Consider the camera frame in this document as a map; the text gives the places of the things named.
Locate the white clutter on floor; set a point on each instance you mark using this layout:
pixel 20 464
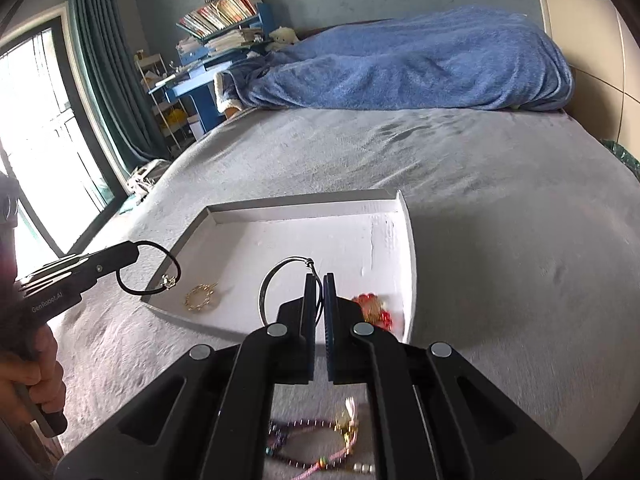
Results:
pixel 146 177

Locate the white shallow tray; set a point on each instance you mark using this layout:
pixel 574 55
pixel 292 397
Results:
pixel 280 232

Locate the white plush toy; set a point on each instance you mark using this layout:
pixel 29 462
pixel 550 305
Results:
pixel 282 37

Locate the blue fleece blanket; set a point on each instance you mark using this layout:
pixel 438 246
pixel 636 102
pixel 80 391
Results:
pixel 410 60

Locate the bed with grey sheet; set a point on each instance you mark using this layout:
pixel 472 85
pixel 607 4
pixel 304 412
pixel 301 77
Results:
pixel 500 240

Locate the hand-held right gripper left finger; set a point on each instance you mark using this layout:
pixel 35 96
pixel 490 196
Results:
pixel 311 310

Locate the beige padded headboard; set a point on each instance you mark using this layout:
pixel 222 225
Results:
pixel 590 35

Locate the stack of papers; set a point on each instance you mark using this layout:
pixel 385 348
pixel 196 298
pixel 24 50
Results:
pixel 232 40

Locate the teal curtain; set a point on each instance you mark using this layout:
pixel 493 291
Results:
pixel 107 60

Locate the green patterned cloth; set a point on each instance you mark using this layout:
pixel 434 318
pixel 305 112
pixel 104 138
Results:
pixel 625 157

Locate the glass sliding door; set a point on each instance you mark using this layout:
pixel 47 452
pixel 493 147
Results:
pixel 35 125

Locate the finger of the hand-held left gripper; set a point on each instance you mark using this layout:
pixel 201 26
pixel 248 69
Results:
pixel 107 259

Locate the person's left hand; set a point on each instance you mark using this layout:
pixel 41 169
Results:
pixel 27 377

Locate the blue desk with shelf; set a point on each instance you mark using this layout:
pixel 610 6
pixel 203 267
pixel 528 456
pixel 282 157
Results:
pixel 192 92

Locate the row of books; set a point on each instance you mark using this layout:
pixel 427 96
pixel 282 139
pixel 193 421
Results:
pixel 220 12

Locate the gold tassel charm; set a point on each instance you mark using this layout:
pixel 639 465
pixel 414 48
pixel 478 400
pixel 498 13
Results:
pixel 346 422

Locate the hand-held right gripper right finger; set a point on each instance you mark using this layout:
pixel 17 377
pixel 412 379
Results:
pixel 329 310

